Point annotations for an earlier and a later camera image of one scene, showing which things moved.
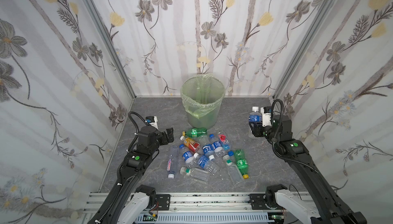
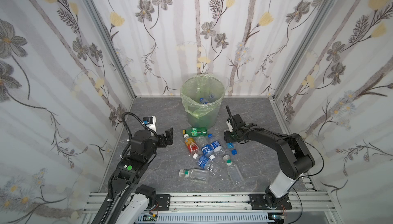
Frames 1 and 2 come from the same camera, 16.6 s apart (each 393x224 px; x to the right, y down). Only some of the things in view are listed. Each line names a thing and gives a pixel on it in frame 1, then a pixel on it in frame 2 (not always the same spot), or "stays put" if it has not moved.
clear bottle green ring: (199, 174) stays put
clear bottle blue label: (208, 148) stays put
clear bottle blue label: (187, 156) to (203, 101)
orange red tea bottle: (191, 144) stays put
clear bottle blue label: (254, 116) to (212, 97)
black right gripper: (258, 129) to (235, 124)
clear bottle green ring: (234, 170) stays put
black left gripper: (167, 135) stays put
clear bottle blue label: (217, 146) stays put
